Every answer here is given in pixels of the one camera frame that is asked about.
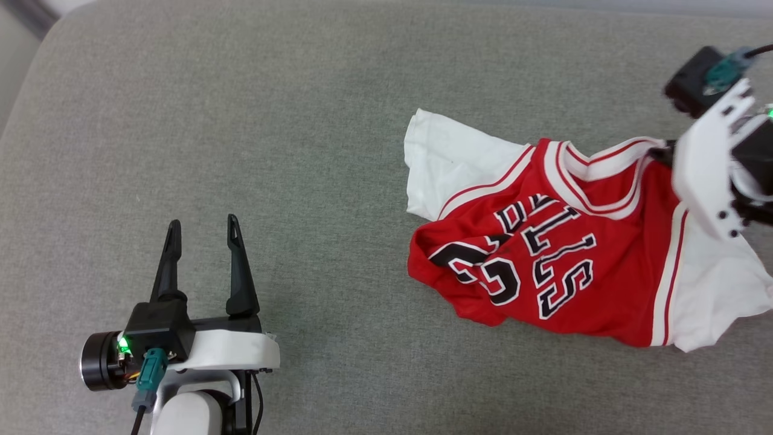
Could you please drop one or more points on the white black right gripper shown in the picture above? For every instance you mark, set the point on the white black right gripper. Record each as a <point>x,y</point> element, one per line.
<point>703,175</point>

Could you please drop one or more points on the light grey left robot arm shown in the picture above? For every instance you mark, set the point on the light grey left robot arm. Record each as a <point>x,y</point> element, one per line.
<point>190,417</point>

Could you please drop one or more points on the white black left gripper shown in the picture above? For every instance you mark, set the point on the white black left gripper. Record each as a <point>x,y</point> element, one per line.
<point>235,353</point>

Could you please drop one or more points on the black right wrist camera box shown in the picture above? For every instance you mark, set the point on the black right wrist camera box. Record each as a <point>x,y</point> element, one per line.
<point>691,81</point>

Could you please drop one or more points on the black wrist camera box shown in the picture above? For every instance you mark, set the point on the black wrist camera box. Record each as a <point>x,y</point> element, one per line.
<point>691,81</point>
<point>160,326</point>

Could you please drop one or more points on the red white basketball jersey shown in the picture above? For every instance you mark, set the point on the red white basketball jersey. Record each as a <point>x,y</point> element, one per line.
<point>604,290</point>

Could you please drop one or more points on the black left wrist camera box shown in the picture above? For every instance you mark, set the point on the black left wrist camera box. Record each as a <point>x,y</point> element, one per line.
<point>160,326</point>

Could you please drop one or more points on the dark grey skirting strip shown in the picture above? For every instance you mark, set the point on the dark grey skirting strip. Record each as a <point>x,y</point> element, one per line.
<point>33,13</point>

